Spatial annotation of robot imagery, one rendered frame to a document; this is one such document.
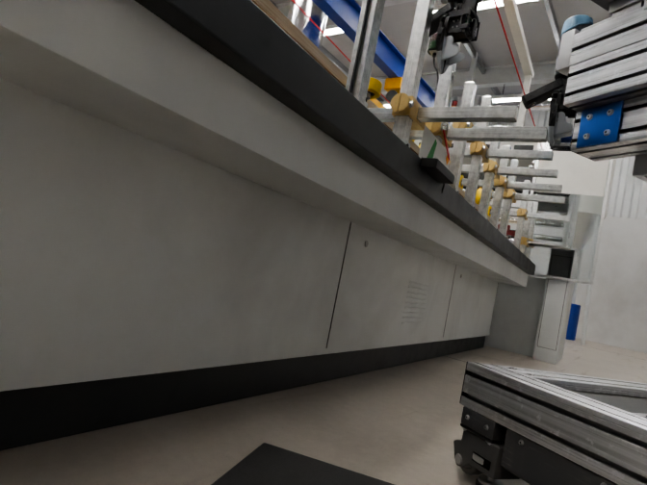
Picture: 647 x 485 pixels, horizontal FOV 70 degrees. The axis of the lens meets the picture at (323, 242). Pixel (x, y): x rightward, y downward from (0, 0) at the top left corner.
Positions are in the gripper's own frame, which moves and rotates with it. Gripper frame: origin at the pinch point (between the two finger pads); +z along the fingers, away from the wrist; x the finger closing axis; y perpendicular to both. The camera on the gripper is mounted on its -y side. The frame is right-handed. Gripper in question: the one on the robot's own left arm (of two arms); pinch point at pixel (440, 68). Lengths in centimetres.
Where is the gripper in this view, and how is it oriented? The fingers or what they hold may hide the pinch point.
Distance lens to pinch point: 135.5
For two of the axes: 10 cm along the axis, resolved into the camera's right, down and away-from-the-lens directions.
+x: 6.1, 1.6, 7.8
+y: 7.7, 1.4, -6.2
